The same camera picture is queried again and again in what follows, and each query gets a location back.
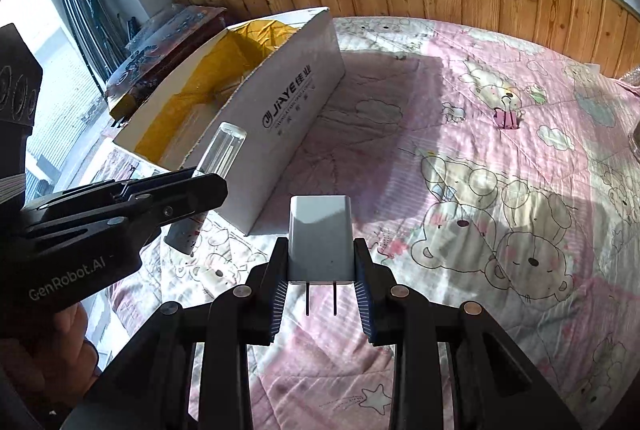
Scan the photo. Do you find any metal window grille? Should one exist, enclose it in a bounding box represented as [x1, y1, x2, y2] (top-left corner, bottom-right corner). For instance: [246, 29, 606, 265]
[50, 0, 151, 85]

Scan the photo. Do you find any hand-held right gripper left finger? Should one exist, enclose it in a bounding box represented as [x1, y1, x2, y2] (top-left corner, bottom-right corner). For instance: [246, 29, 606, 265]
[60, 240, 291, 430]

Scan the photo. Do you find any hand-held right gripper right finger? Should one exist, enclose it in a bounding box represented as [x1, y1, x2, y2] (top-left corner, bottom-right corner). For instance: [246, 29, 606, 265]
[352, 239, 583, 430]

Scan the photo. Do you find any white cardboard box yellow tape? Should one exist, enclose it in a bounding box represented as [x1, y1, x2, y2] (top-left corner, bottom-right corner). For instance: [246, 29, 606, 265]
[111, 7, 347, 235]

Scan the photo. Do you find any pink binder clip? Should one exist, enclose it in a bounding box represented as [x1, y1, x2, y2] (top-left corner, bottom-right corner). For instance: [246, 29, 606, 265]
[492, 92, 523, 131]

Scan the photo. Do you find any brown robot toy box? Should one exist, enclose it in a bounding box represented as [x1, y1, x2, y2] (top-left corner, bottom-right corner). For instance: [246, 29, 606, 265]
[105, 4, 228, 121]

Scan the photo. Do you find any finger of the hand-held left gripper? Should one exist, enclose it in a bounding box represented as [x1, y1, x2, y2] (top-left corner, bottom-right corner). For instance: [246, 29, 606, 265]
[29, 166, 202, 211]
[22, 173, 229, 257]

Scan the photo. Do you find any clear plastic bag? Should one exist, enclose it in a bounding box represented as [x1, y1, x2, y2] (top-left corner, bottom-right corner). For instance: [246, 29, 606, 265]
[617, 62, 640, 90]

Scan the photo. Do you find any pink bear printed blanket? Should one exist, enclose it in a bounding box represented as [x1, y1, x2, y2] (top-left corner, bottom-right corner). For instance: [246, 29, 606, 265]
[95, 17, 640, 430]

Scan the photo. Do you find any white charger plug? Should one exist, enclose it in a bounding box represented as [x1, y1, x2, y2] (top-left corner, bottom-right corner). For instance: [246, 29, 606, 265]
[287, 195, 355, 317]

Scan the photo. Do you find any person's left hand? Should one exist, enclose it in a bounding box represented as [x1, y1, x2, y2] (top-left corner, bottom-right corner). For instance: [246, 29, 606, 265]
[0, 302, 101, 416]

